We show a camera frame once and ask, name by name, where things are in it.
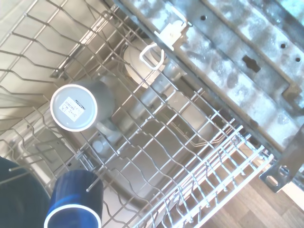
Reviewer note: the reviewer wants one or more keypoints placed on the dark round plate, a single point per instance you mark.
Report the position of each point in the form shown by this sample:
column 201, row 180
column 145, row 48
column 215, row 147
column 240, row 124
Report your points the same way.
column 19, row 202

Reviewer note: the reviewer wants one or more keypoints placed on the grey ceramic mug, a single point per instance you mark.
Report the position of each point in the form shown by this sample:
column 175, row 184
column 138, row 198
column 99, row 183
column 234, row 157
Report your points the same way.
column 73, row 107

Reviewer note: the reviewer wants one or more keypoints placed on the blue mug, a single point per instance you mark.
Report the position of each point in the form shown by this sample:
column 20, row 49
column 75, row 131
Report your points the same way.
column 71, row 190

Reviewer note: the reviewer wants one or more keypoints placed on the stainless steel dishwasher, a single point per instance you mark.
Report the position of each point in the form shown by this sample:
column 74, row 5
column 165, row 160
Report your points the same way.
column 237, row 59

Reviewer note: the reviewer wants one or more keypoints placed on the white plastic rail clip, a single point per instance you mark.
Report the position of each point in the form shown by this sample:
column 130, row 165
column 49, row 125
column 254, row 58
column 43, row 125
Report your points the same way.
column 173, row 33

